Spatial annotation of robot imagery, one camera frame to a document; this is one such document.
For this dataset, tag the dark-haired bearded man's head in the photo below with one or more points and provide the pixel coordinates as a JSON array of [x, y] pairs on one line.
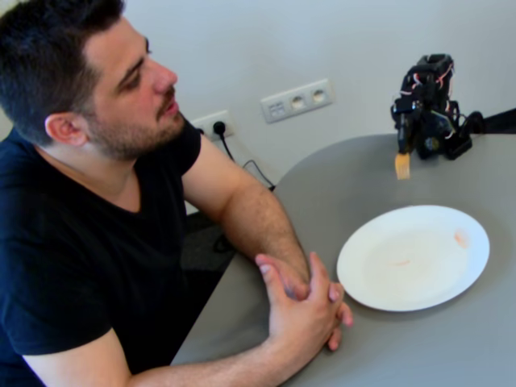
[[72, 68]]

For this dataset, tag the white round plate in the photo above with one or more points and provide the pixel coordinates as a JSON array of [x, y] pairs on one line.
[[423, 274]]

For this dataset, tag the black table clamp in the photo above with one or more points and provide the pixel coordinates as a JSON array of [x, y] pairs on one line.
[[463, 141]]

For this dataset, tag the person's right hand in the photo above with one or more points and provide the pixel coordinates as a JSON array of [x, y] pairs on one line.
[[298, 318]]

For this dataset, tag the person's left hand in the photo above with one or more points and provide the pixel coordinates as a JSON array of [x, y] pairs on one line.
[[320, 282]]

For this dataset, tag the black v-neck t-shirt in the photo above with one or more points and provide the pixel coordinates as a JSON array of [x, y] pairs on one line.
[[72, 258]]

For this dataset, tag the person's left forearm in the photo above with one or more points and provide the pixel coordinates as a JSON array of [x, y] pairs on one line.
[[266, 230]]

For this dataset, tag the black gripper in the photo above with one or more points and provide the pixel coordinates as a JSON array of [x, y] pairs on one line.
[[404, 131]]

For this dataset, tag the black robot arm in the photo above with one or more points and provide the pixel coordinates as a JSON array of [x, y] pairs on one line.
[[433, 92]]

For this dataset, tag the white single wall socket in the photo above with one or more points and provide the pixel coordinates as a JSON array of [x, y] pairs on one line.
[[209, 121]]

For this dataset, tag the white double wall socket panel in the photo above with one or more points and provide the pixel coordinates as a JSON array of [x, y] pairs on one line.
[[296, 101]]

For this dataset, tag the black power plug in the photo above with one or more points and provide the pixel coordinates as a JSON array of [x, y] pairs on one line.
[[219, 129]]

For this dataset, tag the person's right forearm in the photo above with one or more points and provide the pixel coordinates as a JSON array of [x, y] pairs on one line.
[[209, 363]]

